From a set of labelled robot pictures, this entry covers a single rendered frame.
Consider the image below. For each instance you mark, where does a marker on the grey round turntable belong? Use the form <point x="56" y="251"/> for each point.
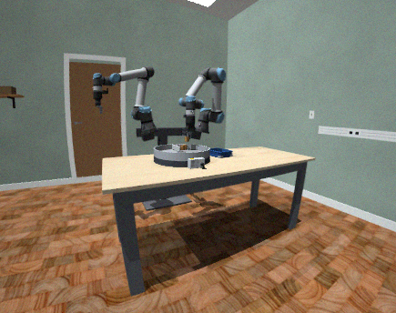
<point x="171" y="156"/>

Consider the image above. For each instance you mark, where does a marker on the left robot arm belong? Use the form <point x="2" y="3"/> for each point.
<point x="217" y="76"/>

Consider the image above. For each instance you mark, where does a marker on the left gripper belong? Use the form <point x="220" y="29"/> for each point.
<point x="190" y="122"/>

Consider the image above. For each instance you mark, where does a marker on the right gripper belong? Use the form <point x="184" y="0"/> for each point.
<point x="98" y="96"/>

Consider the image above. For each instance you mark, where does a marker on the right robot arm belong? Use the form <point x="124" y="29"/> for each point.
<point x="143" y="112"/>

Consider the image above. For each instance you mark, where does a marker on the blue open-top crate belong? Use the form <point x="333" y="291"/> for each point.
<point x="215" y="152"/>

